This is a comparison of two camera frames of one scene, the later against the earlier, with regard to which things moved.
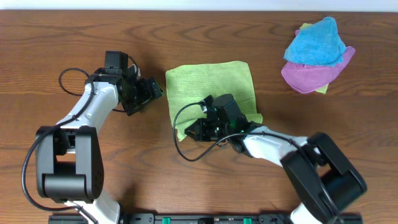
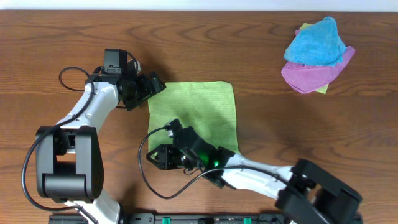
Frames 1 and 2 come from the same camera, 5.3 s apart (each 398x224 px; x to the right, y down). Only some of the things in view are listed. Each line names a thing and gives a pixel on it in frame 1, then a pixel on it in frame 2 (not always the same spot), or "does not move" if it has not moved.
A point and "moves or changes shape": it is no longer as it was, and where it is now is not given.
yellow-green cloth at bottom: (324, 89) does not move
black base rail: (201, 218) does not move
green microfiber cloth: (192, 83) moves or changes shape
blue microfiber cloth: (317, 43) does not move
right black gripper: (200, 135) → (164, 152)
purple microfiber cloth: (305, 78) does not move
